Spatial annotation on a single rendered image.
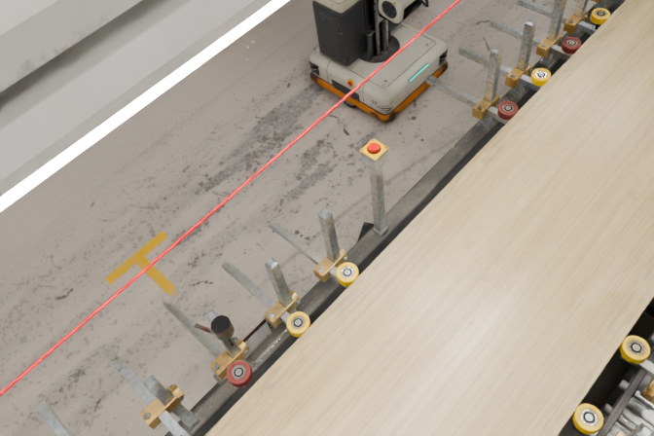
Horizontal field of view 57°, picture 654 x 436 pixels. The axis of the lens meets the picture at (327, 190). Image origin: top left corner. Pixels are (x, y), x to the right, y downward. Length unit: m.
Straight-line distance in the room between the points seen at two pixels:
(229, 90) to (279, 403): 2.62
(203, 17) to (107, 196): 3.18
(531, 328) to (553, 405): 0.24
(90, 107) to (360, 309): 1.53
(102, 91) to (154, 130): 3.41
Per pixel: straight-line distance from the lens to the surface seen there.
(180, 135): 4.01
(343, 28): 3.52
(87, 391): 3.30
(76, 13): 0.68
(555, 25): 2.99
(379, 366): 2.01
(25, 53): 0.67
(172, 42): 0.73
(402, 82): 3.64
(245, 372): 2.06
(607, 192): 2.43
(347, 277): 2.14
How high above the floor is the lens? 2.79
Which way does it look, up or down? 53 degrees down
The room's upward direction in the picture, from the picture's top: 11 degrees counter-clockwise
